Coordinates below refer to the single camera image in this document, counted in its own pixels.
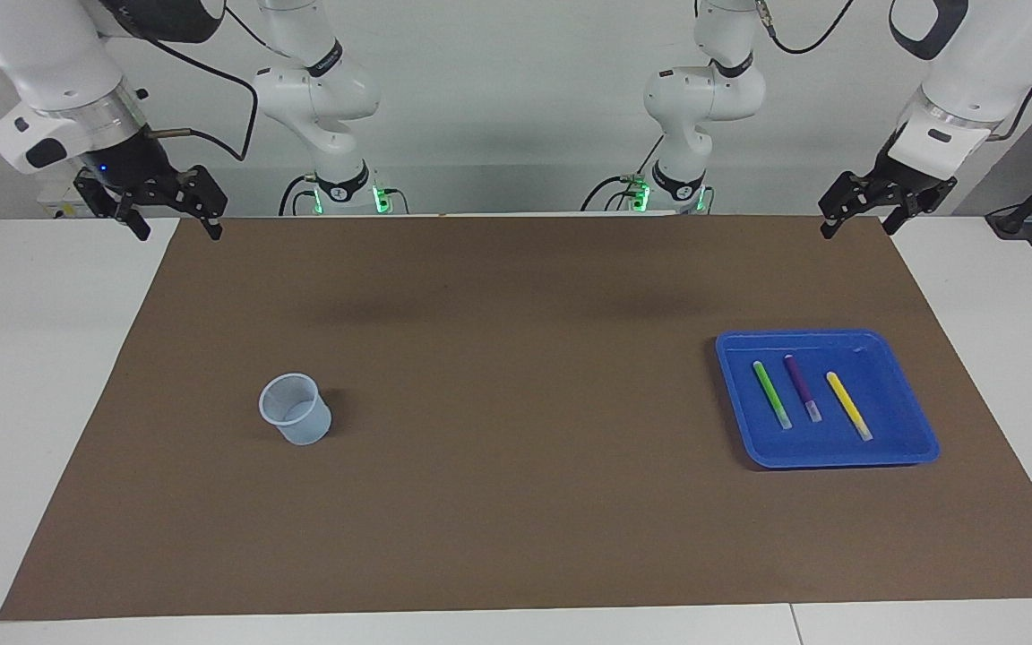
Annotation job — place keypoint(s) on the green pen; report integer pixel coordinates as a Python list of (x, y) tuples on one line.
[(771, 394)]

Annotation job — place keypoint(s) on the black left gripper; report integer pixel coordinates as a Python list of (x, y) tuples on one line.
[(915, 184)]

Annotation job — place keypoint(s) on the brown table mat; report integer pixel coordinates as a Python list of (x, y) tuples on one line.
[(516, 448)]

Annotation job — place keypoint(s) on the yellow pen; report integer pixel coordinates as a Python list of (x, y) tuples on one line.
[(847, 403)]

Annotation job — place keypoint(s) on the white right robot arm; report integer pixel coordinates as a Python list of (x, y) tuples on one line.
[(59, 54)]

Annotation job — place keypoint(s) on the purple pen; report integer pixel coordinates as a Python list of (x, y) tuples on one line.
[(801, 385)]

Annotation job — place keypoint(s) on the translucent plastic cup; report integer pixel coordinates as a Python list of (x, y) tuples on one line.
[(301, 421)]

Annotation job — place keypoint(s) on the white power box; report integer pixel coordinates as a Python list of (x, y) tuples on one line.
[(55, 202)]

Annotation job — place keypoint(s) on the blue plastic tray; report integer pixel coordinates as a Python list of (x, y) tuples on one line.
[(838, 448)]

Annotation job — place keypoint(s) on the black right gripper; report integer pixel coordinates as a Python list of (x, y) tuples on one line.
[(140, 170)]

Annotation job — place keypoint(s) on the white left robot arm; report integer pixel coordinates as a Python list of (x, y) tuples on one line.
[(973, 63)]

